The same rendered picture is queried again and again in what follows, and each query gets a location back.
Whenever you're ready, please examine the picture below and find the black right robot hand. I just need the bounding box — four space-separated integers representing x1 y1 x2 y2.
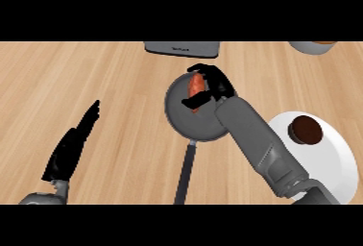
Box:
180 62 236 110

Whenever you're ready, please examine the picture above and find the orange sweet potato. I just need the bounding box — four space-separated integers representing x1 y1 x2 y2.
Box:
187 73 206 113

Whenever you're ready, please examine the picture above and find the grey frying pan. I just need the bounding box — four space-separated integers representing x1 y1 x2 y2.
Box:
164 72 231 206

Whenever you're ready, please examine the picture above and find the white plate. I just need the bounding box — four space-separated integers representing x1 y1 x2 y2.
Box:
267 111 358 206

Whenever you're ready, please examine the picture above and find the grey flat appliance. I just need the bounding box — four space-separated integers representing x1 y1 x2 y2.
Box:
143 41 223 60

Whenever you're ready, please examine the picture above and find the grey bowl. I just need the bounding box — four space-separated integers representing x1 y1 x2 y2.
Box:
288 41 339 56

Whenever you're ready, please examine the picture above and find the brown chocolate cupcake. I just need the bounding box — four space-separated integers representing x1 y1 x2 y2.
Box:
286 115 324 145

